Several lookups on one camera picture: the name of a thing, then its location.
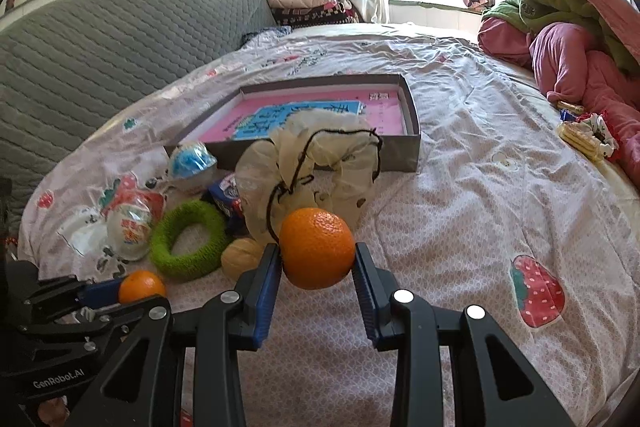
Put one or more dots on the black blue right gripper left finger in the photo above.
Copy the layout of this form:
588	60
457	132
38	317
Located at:
234	321

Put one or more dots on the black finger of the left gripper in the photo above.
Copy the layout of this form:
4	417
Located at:
73	321

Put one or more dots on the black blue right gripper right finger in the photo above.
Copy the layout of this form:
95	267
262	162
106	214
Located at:
398	320

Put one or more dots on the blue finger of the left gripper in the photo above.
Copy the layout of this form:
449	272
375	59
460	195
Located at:
65	294

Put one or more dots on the orange mandarin fruit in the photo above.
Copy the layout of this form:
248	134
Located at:
317	248

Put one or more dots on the cream sheer scrunchie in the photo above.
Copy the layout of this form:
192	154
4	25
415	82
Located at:
329	169

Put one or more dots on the beige walnut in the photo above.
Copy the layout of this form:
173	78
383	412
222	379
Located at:
240	256

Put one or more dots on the blue snack packet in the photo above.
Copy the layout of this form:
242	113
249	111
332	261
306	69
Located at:
224	194

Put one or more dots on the blue white packaged ball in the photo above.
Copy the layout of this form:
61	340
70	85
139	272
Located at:
191	167

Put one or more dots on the pink strawberry bed sheet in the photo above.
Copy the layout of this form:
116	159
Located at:
500	212

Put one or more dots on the pink blue book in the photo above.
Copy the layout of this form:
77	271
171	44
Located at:
262	115

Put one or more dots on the grey shallow cardboard box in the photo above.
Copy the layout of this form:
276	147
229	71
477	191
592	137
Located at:
399	152

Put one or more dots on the grey quilted headboard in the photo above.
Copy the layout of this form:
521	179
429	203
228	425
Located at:
72	65

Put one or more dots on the yellow snack packets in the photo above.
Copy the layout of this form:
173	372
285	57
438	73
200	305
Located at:
587	132

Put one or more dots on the pink crumpled quilt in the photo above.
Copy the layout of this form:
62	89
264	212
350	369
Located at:
569	66

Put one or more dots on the folded blankets stack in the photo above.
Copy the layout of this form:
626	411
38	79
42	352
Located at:
308	13

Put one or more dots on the patterned cushion on sill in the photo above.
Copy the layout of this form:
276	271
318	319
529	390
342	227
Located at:
479	5

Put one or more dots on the green blanket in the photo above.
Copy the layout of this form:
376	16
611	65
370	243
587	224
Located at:
530	16

